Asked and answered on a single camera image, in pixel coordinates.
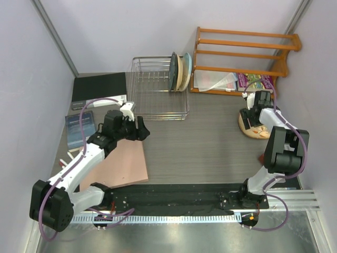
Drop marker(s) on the orange wooden shelf rack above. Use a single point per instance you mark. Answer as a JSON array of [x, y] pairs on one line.
[[243, 52]]

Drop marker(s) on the dark blue glazed plate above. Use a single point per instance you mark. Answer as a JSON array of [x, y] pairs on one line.
[[172, 77]]

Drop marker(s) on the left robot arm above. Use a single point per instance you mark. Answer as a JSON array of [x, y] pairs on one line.
[[54, 202]]

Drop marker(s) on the black binder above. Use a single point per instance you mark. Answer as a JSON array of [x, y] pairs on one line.
[[86, 89]]

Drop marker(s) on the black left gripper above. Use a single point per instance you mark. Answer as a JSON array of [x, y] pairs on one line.
[[140, 134]]

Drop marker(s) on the small cream bird plate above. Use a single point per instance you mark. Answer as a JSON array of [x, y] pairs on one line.
[[256, 132]]

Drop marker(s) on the clear plastic folder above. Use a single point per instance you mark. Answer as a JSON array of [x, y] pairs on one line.
[[214, 80]]

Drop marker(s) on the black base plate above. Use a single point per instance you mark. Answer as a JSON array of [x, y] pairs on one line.
[[183, 197]]

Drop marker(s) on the large cream bird plate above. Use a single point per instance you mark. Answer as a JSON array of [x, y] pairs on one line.
[[180, 75]]

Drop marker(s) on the dark blue book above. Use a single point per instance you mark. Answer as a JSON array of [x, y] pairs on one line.
[[74, 135]]

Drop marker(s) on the metal wire dish rack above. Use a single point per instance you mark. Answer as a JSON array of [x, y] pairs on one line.
[[148, 88]]

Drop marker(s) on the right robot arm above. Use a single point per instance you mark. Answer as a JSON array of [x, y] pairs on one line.
[[285, 154]]

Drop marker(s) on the purple colourful book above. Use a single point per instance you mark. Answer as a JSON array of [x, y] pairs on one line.
[[257, 82]]

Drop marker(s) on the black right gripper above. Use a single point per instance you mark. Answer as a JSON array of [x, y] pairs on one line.
[[245, 114]]

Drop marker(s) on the pink board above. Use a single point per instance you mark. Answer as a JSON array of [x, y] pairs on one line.
[[124, 166]]

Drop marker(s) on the red white marker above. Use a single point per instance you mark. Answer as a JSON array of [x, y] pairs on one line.
[[62, 163]]

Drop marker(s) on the red brown block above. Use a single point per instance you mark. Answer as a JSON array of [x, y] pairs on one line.
[[261, 159]]

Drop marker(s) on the blue and cream plate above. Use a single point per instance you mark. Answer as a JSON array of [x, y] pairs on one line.
[[187, 69]]

